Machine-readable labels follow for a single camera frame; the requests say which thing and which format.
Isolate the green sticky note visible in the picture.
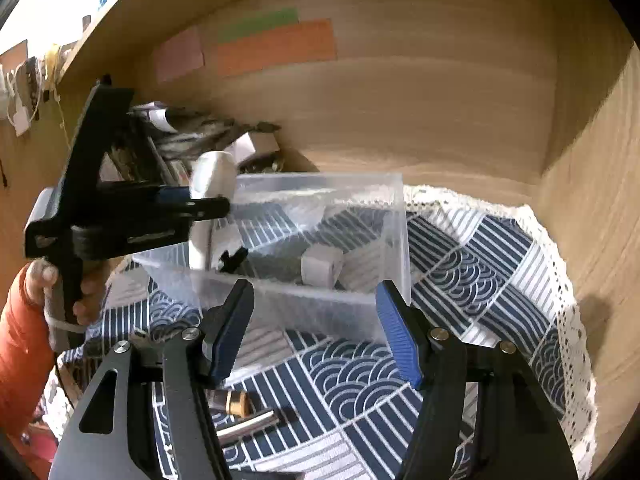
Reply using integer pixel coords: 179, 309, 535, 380
218, 7, 300, 44

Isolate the orange sticky note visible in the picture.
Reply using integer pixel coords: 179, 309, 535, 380
214, 18, 337, 79

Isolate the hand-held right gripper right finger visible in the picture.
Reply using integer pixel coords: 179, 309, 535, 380
375, 281, 579, 480

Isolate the wooden tipped stopper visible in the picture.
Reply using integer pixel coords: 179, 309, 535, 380
210, 390, 252, 417

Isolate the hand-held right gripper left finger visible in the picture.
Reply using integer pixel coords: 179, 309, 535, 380
47, 278, 256, 480

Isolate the clear plastic storage box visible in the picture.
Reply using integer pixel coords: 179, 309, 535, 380
132, 171, 413, 346

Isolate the person's left forearm orange sleeve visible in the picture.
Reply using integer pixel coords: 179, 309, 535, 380
0, 265, 57, 461

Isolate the dark clutter pile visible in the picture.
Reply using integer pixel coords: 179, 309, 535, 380
107, 101, 283, 186

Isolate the silver metal cylinder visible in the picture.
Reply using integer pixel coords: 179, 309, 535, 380
217, 408, 298, 447

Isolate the blue white patterned cloth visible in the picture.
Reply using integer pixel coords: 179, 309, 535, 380
42, 184, 598, 480

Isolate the hanging string with cards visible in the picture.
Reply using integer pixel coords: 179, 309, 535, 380
0, 40, 76, 148

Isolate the white plastic bottle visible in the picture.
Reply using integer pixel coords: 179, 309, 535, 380
188, 150, 239, 272

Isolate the white cord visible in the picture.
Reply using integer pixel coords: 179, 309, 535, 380
44, 287, 87, 335

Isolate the small white block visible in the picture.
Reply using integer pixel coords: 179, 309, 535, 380
300, 244, 346, 288

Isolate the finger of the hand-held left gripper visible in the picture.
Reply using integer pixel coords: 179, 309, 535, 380
216, 246, 249, 275
154, 185, 232, 222

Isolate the person's left hand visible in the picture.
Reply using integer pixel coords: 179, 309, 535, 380
24, 256, 112, 327

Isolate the pink sticky note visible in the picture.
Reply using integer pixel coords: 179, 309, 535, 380
154, 27, 206, 84

